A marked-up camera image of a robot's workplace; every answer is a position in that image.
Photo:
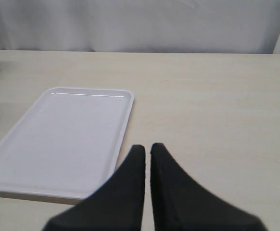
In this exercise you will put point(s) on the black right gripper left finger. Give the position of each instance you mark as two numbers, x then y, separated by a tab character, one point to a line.
115	206

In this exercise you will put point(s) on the white rectangular tray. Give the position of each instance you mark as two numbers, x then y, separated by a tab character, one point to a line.
65	146

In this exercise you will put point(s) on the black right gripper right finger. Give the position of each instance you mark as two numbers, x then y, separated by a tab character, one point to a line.
181	204

